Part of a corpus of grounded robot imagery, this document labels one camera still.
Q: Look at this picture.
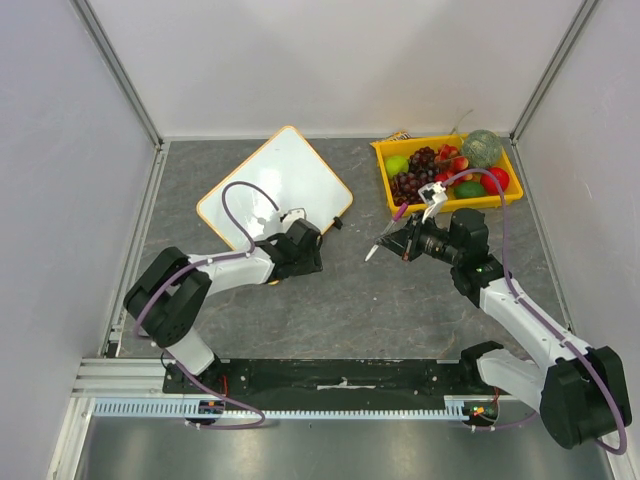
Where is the white purple marker pen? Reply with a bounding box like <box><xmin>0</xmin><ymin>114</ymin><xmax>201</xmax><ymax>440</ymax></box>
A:
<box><xmin>364</xmin><ymin>202</ymin><xmax>408</xmax><ymax>262</ymax></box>

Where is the yellow-framed whiteboard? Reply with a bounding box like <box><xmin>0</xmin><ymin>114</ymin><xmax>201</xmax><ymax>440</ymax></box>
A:
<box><xmin>196</xmin><ymin>126</ymin><xmax>354</xmax><ymax>250</ymax></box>

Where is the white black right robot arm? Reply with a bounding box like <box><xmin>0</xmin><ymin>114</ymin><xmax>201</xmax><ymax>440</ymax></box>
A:
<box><xmin>375</xmin><ymin>208</ymin><xmax>632</xmax><ymax>455</ymax></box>

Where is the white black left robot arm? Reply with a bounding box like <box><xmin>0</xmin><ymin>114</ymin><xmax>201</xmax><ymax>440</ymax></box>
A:
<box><xmin>123</xmin><ymin>218</ymin><xmax>323</xmax><ymax>376</ymax></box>

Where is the dark purple grape bunch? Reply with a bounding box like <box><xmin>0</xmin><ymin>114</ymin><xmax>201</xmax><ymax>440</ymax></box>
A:
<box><xmin>389</xmin><ymin>171</ymin><xmax>435</xmax><ymax>206</ymax></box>

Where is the green mango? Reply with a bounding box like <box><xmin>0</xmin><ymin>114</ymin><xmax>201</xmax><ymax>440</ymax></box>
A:
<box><xmin>454</xmin><ymin>181</ymin><xmax>487</xmax><ymax>199</ymax></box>

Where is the green apple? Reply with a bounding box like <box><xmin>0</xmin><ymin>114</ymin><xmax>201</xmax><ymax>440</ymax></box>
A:
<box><xmin>384</xmin><ymin>155</ymin><xmax>409</xmax><ymax>178</ymax></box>

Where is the red apple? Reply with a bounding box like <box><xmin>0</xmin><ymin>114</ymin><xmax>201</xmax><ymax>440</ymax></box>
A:
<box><xmin>480</xmin><ymin>167</ymin><xmax>510</xmax><ymax>196</ymax></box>

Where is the yellow plastic fruit tray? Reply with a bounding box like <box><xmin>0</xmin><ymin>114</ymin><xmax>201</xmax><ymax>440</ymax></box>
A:
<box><xmin>371</xmin><ymin>134</ymin><xmax>524</xmax><ymax>214</ymax></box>

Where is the yellow snack packet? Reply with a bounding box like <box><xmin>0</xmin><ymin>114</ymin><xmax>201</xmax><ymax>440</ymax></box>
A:
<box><xmin>383</xmin><ymin>130</ymin><xmax>412</xmax><ymax>142</ymax></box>

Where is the green netted melon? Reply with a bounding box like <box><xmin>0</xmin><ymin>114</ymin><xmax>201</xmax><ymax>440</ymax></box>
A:
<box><xmin>460</xmin><ymin>129</ymin><xmax>502</xmax><ymax>169</ymax></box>

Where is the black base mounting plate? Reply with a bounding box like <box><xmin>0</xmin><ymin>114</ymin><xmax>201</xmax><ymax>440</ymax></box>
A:
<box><xmin>164</xmin><ymin>357</ymin><xmax>481</xmax><ymax>406</ymax></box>

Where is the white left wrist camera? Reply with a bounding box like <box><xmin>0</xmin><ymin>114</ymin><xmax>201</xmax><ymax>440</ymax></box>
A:
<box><xmin>279</xmin><ymin>208</ymin><xmax>306</xmax><ymax>224</ymax></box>

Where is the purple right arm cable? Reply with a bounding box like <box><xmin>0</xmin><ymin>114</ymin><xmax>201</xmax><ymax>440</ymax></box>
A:
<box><xmin>442</xmin><ymin>168</ymin><xmax>630</xmax><ymax>455</ymax></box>

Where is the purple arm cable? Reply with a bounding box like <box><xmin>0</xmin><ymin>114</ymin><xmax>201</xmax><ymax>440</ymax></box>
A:
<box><xmin>132</xmin><ymin>180</ymin><xmax>281</xmax><ymax>431</ymax></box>
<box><xmin>442</xmin><ymin>168</ymin><xmax>630</xmax><ymax>455</ymax></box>

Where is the white slotted cable duct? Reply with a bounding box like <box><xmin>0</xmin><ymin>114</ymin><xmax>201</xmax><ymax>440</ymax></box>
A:
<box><xmin>93</xmin><ymin>395</ymin><xmax>492</xmax><ymax>422</ymax></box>

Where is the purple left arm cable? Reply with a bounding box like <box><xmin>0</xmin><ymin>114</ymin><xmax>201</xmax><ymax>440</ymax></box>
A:
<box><xmin>132</xmin><ymin>180</ymin><xmax>281</xmax><ymax>431</ymax></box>

